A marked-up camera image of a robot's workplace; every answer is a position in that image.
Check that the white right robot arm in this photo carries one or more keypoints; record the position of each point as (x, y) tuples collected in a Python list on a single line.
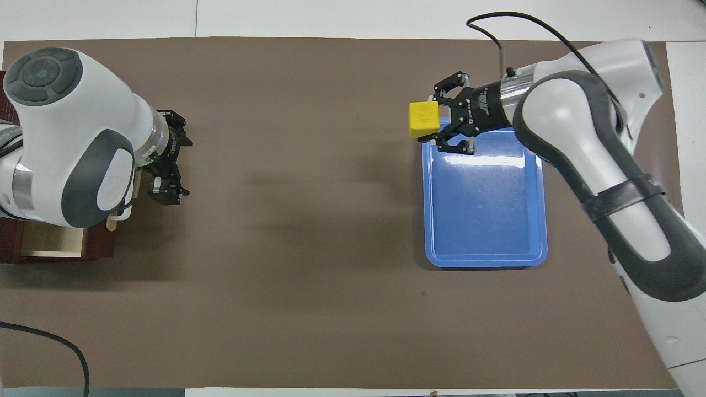
[(606, 165)]

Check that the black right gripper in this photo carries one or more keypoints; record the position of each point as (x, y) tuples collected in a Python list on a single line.
[(480, 110)]

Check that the blue plastic tray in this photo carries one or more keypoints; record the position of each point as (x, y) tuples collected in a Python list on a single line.
[(485, 209)]

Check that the yellow cube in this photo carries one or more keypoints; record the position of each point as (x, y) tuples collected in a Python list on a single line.
[(423, 118)]

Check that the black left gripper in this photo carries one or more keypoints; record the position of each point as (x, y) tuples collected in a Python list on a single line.
[(172, 151)]

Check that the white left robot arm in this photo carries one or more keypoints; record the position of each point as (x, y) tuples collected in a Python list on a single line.
[(71, 138)]

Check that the brown paper table mat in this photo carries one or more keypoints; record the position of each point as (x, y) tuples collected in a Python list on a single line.
[(303, 248)]

